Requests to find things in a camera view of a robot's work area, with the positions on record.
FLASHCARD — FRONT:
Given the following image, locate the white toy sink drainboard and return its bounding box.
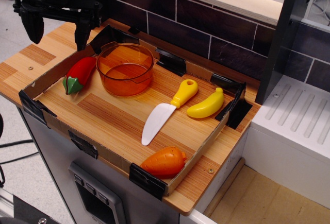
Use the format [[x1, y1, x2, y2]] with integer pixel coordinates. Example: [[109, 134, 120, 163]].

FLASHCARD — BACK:
[[252, 76, 329, 164]]

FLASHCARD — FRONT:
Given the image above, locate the orange toy carrot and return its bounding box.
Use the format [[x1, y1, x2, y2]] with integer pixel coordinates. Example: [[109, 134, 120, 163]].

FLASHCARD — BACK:
[[140, 146, 187, 179]]

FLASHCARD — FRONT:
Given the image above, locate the grey toy oven front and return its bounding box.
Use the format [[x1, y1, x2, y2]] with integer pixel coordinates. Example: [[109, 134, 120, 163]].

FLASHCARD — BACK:
[[69, 162, 126, 223]]

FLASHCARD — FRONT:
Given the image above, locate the orange transparent plastic pot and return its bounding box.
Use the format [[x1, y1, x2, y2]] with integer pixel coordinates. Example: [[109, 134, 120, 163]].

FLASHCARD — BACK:
[[96, 42, 154, 97]]

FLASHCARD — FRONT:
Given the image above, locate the yellow handled toy knife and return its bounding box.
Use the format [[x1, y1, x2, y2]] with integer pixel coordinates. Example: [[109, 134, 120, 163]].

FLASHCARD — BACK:
[[141, 79, 199, 146]]

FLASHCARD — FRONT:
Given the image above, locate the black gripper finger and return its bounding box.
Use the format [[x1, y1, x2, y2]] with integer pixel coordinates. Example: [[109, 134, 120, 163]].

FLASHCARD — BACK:
[[20, 8, 44, 44], [74, 19, 91, 51]]

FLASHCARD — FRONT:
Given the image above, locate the cardboard fence with black tape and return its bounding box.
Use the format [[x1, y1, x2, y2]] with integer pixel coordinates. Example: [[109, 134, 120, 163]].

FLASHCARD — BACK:
[[19, 26, 259, 212]]

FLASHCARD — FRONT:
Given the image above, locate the yellow toy banana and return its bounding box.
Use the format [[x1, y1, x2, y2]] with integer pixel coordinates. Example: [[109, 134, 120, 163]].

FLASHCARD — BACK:
[[187, 88, 224, 118]]

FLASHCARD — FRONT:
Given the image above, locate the red toy chili pepper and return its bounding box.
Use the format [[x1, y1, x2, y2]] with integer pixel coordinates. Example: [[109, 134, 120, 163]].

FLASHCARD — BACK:
[[62, 57, 96, 95]]

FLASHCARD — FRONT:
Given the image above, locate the black cable on floor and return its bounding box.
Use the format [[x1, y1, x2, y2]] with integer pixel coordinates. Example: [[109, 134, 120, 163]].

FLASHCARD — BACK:
[[0, 139, 39, 188]]

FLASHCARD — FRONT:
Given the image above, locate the black vertical post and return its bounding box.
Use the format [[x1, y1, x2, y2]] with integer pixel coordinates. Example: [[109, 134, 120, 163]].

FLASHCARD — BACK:
[[255, 0, 310, 105]]

